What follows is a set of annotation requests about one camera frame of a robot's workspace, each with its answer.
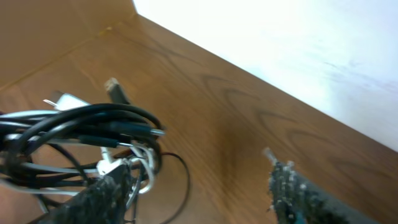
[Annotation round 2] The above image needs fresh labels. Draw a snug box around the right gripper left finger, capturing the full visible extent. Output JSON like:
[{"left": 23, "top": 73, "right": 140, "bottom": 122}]
[{"left": 32, "top": 165, "right": 132, "bottom": 224}]

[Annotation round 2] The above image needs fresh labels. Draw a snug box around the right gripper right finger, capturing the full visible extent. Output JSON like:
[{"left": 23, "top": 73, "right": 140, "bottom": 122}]
[{"left": 263, "top": 147, "right": 377, "bottom": 224}]

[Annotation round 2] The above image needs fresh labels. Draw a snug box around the black USB cable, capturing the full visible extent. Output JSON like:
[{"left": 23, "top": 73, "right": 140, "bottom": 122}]
[
  {"left": 0, "top": 77, "right": 167, "bottom": 187},
  {"left": 0, "top": 124, "right": 191, "bottom": 224}
]

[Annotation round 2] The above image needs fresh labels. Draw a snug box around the white USB cable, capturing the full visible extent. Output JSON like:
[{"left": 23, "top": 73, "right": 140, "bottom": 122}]
[{"left": 0, "top": 90, "right": 156, "bottom": 209}]

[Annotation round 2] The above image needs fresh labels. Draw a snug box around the wooden side board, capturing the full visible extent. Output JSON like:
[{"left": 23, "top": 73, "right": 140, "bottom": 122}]
[{"left": 1, "top": 0, "right": 136, "bottom": 88}]

